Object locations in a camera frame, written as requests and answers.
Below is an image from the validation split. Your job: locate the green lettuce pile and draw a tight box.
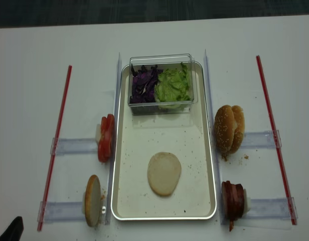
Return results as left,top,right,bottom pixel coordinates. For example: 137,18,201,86
154,63,193,103

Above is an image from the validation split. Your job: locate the rear tomato slice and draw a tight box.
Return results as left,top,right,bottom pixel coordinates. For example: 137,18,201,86
100,114,114,138

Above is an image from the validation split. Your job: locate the tomato slice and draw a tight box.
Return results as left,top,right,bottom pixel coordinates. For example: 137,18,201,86
98,117,113,163
100,114,114,138

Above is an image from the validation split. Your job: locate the front tomato slice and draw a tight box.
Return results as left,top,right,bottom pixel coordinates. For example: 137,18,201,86
98,117,113,163

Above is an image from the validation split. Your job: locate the white stopper behind tomato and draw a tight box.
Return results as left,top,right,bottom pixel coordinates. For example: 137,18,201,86
95,124,102,144

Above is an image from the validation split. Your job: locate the white stopper behind patties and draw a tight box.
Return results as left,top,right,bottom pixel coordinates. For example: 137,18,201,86
243,189,251,215

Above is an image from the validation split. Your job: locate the clear plastic container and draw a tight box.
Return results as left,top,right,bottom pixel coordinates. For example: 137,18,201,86
127,54,198,115

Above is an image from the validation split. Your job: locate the shredded purple cabbage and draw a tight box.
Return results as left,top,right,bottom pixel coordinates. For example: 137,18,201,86
129,65,163,104

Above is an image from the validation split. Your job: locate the silver metal tray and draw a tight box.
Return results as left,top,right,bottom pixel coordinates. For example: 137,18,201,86
111,63,217,220

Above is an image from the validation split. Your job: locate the bottom bun slice on tray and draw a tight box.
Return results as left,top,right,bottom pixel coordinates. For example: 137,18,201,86
147,152,182,197

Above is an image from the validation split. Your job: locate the sesame bun top front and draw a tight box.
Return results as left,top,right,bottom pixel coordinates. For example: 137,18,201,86
214,105,237,153

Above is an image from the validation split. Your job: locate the sesame bun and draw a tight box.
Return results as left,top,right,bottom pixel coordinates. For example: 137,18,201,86
214,105,237,153
229,105,245,154

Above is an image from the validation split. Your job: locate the sesame bun rear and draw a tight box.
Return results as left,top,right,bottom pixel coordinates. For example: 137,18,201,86
229,105,245,154

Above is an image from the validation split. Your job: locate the upper left clear holder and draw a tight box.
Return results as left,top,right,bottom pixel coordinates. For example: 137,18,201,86
50,138,98,156

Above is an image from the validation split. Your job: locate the clear holder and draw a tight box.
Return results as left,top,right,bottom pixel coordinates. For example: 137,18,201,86
37,201,85,223
50,138,98,156
240,130,282,149
243,198,298,219

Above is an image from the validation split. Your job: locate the upright bun slice left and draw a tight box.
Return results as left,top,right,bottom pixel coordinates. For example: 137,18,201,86
84,175,101,227

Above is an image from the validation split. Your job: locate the upper right clear holder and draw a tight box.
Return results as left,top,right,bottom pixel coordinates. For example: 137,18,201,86
240,130,282,149

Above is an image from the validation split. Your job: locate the right red strip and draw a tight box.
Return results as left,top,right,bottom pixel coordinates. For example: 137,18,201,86
256,55,297,225

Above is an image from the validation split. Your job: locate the red strip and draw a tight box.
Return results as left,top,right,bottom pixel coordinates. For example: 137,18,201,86
37,65,72,232
256,55,297,225

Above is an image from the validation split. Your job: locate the left red strip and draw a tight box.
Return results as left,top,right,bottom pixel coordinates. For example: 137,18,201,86
37,65,72,232

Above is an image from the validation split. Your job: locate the lower left clear holder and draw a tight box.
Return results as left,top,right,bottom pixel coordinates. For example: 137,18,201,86
37,201,85,223

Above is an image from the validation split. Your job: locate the lower right clear holder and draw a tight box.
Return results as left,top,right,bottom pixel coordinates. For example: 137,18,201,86
243,198,298,219

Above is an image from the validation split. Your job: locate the black object bottom left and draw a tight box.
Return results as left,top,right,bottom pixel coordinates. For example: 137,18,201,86
0,216,24,241

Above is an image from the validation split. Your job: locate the left long clear rail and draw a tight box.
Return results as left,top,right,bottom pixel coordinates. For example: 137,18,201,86
104,53,122,225

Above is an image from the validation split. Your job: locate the long clear rail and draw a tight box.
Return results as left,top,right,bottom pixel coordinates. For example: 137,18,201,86
204,50,227,225
104,53,122,225

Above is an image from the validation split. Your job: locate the right long clear rail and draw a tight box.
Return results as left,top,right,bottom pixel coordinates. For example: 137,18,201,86
204,50,227,225

